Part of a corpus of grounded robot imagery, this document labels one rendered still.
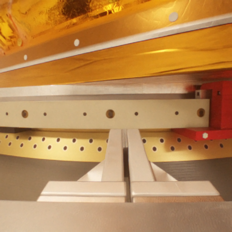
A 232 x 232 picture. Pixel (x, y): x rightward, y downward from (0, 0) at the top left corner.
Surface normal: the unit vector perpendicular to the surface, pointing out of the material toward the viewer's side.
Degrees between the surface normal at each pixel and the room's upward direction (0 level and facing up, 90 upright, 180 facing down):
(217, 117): 90
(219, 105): 90
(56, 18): 125
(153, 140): 62
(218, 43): 90
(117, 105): 90
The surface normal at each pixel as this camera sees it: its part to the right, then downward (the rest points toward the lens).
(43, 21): -0.43, 0.66
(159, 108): 0.03, 0.10
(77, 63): -0.52, 0.09
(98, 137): -0.09, -0.39
